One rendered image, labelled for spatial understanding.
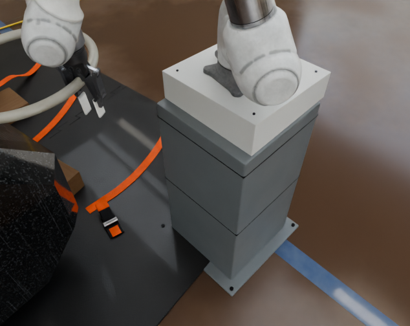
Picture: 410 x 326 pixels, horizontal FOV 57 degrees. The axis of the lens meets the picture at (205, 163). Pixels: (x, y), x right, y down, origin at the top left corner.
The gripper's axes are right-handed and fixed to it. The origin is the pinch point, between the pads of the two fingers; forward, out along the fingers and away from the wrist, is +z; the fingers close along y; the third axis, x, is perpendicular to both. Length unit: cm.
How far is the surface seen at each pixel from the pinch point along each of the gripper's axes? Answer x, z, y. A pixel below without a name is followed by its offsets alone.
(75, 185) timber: -16, 76, 47
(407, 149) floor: -110, 98, -117
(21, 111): 17.9, -10.8, 7.3
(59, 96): 9.4, -10.8, 1.0
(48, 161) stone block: 8.3, 23.7, 21.5
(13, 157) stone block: 17.0, 13.3, 24.2
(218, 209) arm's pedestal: -2, 42, -38
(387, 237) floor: -44, 96, -108
